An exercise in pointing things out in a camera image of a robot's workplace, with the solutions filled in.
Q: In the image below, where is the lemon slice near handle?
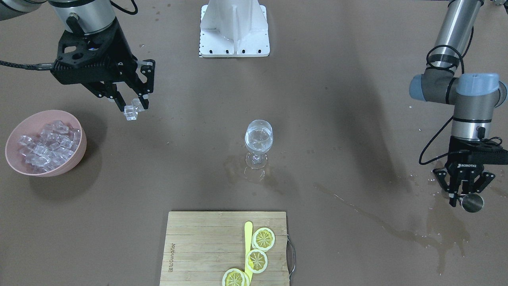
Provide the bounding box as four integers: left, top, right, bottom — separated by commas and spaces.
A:
251, 227, 276, 252

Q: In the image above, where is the clear ice cube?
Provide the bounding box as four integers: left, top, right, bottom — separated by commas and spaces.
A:
123, 98, 145, 121

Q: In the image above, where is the bamboo cutting board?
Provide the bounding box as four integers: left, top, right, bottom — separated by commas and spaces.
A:
158, 211, 291, 286

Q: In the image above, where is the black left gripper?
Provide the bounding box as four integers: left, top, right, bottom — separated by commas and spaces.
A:
433, 137, 508, 207

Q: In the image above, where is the steel double jigger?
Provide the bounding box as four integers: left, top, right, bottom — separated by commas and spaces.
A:
460, 193, 485, 213

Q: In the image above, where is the pink bowl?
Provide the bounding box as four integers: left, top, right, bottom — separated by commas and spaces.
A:
5, 109, 87, 177

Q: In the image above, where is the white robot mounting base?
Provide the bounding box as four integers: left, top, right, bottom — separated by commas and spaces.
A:
198, 0, 270, 58

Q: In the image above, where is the clear wine glass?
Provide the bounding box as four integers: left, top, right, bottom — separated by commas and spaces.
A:
244, 119, 274, 170

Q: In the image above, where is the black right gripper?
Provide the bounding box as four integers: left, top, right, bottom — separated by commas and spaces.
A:
83, 18, 156, 112

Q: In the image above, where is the yellow plastic knife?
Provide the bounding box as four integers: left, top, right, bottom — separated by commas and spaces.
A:
244, 221, 253, 286

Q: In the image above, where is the lemon slice far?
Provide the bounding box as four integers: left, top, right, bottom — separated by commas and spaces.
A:
221, 268, 250, 286

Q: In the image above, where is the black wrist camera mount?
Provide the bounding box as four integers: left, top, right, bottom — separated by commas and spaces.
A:
50, 31, 115, 85

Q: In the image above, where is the lemon slice middle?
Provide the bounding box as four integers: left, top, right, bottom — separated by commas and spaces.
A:
245, 249, 268, 274

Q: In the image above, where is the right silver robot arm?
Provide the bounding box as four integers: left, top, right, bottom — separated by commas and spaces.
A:
1, 0, 156, 115

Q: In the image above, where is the clear ice cubes pile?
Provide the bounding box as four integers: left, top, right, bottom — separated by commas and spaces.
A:
17, 120, 84, 173

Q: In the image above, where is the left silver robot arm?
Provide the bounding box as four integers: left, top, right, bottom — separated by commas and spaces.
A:
409, 0, 508, 213

